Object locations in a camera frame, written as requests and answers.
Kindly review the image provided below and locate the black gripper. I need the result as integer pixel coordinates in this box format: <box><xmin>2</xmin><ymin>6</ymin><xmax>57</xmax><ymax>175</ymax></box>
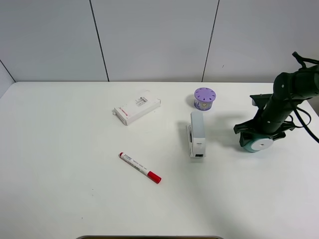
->
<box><xmin>234</xmin><ymin>94</ymin><xmax>295</xmax><ymax>147</ymax></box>

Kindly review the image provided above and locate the teal pencil sharpener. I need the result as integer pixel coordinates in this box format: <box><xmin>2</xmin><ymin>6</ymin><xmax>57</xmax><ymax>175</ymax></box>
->
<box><xmin>243</xmin><ymin>137</ymin><xmax>274</xmax><ymax>153</ymax></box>

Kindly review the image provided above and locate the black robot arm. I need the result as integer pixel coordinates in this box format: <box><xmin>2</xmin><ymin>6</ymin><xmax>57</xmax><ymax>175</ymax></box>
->
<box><xmin>234</xmin><ymin>65</ymin><xmax>319</xmax><ymax>152</ymax></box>

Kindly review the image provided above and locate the white grey stapler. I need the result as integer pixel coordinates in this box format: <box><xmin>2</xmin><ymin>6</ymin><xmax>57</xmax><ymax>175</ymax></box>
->
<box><xmin>186</xmin><ymin>111</ymin><xmax>206</xmax><ymax>158</ymax></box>

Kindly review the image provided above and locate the purple round container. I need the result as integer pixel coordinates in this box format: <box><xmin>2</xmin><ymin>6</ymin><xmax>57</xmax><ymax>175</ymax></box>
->
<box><xmin>194</xmin><ymin>87</ymin><xmax>216</xmax><ymax>111</ymax></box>

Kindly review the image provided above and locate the red white marker pen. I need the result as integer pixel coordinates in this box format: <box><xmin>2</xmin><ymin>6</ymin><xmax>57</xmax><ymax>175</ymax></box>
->
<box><xmin>119</xmin><ymin>152</ymin><xmax>161</xmax><ymax>184</ymax></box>

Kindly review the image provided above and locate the white cardboard box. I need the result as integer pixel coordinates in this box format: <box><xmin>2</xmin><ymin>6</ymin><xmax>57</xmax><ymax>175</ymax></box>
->
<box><xmin>112</xmin><ymin>91</ymin><xmax>161</xmax><ymax>126</ymax></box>

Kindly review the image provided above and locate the black cable bundle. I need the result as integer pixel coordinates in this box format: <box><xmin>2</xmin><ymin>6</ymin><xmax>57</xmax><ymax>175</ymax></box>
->
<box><xmin>286</xmin><ymin>51</ymin><xmax>319</xmax><ymax>144</ymax></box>

